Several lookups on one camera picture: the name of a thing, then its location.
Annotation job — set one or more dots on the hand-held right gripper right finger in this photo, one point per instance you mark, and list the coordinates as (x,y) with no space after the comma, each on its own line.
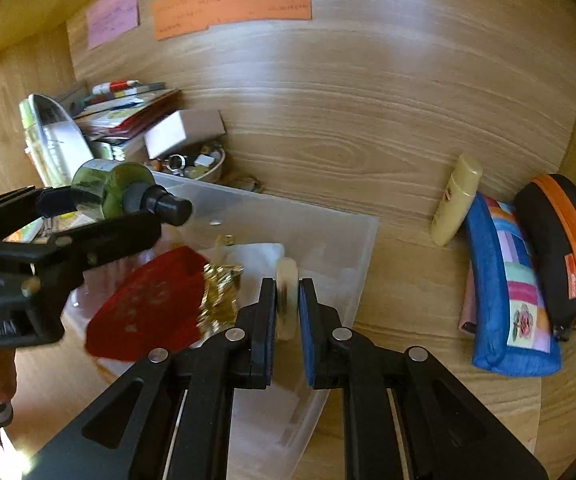
(309,340)

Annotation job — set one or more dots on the red cover book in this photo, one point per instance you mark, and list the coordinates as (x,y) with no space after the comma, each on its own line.
(127,127)

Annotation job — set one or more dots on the cream round container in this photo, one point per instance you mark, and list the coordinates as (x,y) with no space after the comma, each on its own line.
(287,300)

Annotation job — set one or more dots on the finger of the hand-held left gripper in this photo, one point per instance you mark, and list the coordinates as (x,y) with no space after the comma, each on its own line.
(52,202)
(107,235)

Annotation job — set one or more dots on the white bowl of trinkets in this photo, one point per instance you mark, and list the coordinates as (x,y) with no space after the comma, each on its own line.
(207,167)

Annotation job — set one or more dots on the blue patchwork pouch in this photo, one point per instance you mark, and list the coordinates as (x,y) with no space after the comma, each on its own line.
(513,285)

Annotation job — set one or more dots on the orange paper note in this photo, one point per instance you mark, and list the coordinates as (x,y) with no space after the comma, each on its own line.
(233,2)

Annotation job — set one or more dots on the gold ornament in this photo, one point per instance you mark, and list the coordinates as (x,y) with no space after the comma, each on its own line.
(220,295)

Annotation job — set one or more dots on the black orange zip case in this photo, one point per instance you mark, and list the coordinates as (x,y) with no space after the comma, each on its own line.
(563,250)

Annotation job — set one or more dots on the clear plastic storage box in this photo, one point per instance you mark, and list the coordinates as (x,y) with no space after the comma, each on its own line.
(328,240)

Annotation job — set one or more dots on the cream yellow lotion bottle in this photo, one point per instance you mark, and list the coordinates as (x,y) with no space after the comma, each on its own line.
(455,200)

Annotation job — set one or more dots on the small white cardboard box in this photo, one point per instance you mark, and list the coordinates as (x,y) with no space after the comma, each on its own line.
(187,130)

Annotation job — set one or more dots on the pink flat case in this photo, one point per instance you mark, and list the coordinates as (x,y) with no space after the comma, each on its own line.
(468,315)

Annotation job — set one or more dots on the pink paper note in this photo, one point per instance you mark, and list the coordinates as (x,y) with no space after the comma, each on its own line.
(112,12)

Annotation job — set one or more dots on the red white striped pen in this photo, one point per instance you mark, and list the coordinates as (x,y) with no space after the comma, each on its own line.
(115,86)

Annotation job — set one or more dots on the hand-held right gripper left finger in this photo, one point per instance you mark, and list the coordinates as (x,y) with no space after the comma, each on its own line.
(269,340)

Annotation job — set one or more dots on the green bottle black cap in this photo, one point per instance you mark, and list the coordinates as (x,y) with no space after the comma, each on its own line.
(117,190)

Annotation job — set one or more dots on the wooden desktop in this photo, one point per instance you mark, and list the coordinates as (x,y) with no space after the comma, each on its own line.
(408,285)

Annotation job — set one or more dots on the red felt pouch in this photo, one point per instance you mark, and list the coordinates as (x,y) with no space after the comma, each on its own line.
(147,305)

